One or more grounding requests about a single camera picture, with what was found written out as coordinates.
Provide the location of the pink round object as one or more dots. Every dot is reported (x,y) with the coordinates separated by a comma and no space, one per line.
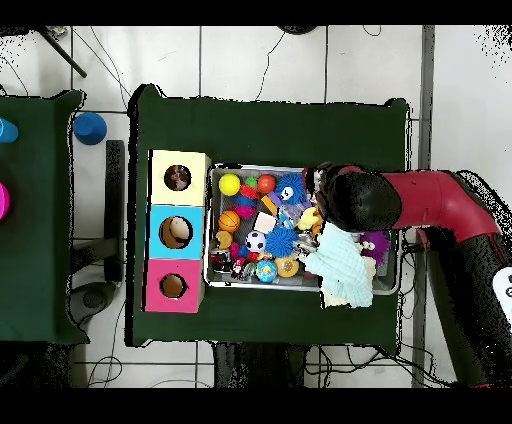
(3,200)

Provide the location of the orange ball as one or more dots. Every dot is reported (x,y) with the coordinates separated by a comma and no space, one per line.
(266,183)

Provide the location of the small soccer ball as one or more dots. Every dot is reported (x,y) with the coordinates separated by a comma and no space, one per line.
(255,242)

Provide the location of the small basketball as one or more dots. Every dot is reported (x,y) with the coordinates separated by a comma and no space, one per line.
(230,221)

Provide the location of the mint green cloth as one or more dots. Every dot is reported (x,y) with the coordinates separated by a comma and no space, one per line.
(340,260)

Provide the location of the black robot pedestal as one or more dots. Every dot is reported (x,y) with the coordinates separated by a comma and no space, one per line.
(256,366)

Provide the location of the light blue cup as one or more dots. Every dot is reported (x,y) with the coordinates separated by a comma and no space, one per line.
(6,130)

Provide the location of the globe print ball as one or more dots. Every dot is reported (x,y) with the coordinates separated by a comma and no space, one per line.
(266,271)

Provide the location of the person's foot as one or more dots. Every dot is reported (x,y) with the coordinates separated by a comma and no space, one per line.
(298,29)

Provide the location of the wooden box with three holes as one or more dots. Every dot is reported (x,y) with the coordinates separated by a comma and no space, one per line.
(176,232)

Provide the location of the blue spiky rubber ball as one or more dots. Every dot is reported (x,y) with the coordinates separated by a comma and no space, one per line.
(280,242)

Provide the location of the purple spiky toy with eyes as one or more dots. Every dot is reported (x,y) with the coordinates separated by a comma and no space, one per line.
(376,244)

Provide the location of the shallow clear mesh bin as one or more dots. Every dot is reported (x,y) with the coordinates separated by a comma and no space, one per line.
(216,276)

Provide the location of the yellow ball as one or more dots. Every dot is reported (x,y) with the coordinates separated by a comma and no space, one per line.
(230,184)

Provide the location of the dark green table cloth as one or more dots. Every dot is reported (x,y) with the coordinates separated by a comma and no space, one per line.
(36,240)
(264,128)

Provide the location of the plain wooden block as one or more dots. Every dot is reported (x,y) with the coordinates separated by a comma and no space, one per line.
(264,222)

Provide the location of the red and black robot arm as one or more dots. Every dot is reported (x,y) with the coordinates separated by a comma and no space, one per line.
(432,200)

